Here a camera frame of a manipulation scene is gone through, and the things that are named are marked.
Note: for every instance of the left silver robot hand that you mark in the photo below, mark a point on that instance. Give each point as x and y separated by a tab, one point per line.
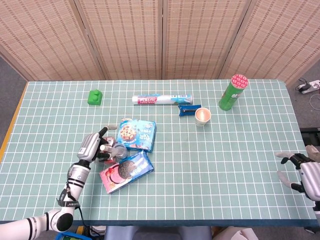
88	147

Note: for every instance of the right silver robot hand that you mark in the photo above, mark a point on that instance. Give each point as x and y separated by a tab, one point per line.
310	180

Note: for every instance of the clear plastic bottle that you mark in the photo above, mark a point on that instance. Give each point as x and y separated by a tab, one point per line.
111	149

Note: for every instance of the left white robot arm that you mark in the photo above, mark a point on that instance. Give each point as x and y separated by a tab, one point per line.
72	182

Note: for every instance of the clear box with red packets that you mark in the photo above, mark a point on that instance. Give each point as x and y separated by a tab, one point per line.
110	161

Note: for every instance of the clear glass beaker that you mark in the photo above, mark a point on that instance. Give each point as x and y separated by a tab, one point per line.
122	152

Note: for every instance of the black device on floor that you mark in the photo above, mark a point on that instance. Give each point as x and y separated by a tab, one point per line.
311	136

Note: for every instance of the pink blue Oreo box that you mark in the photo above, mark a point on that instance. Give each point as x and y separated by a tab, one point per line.
126	172

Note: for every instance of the blue cookie box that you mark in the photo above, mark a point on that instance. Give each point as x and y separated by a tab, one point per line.
136	135

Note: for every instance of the green toy building block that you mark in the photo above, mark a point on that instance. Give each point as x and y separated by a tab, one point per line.
95	97

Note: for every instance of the plastic wrap roll box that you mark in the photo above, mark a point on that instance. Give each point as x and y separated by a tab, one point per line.
162	99

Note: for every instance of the blue plastic crate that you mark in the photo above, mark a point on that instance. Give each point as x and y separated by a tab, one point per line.
71	236

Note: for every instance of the brown cardboard box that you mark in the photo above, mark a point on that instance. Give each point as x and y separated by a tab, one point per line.
235	235

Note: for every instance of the white power strip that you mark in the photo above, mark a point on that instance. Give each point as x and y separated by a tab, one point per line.
311	86

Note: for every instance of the teal grid tablecloth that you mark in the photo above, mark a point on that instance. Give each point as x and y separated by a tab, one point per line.
212	162

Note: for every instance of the green chips can red lid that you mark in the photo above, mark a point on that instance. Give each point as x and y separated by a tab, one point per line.
232	96

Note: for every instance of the white paper cup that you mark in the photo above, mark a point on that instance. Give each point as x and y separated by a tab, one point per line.
202	116

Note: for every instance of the woven bamboo folding screen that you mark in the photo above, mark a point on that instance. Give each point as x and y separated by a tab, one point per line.
160	37

